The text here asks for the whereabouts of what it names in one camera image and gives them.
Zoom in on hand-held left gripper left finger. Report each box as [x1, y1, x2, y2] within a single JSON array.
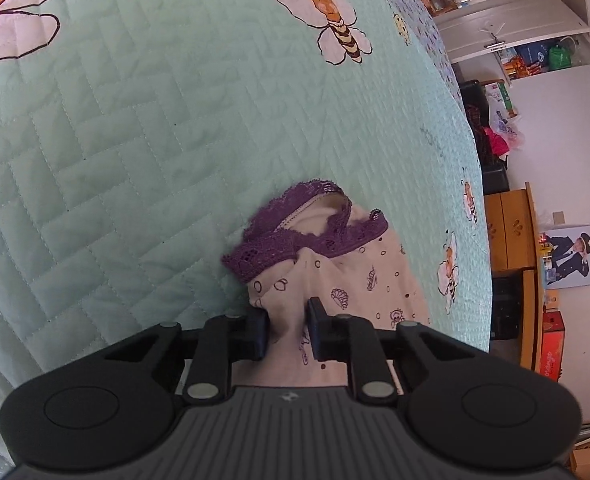
[[103, 307, 269, 407]]

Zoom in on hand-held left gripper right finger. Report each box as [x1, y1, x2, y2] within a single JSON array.
[[307, 296, 476, 407]]

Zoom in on beige printed pajama top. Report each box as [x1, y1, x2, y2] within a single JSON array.
[[220, 177, 433, 396]]

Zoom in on black appliance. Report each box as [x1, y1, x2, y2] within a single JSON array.
[[490, 272, 523, 341]]

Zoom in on wooden cabinet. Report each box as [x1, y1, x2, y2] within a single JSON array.
[[484, 182, 543, 273]]

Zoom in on bee-printed green quilt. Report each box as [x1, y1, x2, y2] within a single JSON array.
[[0, 0, 493, 466]]

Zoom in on orange box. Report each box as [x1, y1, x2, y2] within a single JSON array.
[[540, 310, 567, 383]]

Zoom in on dark patterned cloth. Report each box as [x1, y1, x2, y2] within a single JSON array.
[[465, 105, 500, 166]]

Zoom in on pink plastic bag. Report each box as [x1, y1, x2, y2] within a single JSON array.
[[485, 127, 510, 158]]

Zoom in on poster of uniformed child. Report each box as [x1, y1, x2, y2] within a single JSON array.
[[539, 225, 590, 290]]

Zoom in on white plastic bag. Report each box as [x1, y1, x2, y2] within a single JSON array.
[[487, 110, 524, 151]]

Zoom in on black sofa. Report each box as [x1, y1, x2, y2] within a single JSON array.
[[459, 79, 510, 196]]

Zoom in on brown cardboard box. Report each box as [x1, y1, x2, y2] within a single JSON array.
[[570, 447, 590, 480]]

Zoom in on green cardboard box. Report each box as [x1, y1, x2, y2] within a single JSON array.
[[484, 80, 518, 118]]

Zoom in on heart-printed bed sheet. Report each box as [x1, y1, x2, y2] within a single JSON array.
[[360, 0, 476, 126]]

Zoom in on stack of colourful packets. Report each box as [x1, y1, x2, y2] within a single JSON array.
[[500, 42, 550, 81]]

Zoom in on wooden chair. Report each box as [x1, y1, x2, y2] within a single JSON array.
[[417, 0, 463, 16]]

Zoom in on green bag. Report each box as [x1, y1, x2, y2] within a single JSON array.
[[547, 37, 578, 72]]

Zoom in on white door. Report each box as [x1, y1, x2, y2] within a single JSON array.
[[432, 0, 588, 63]]

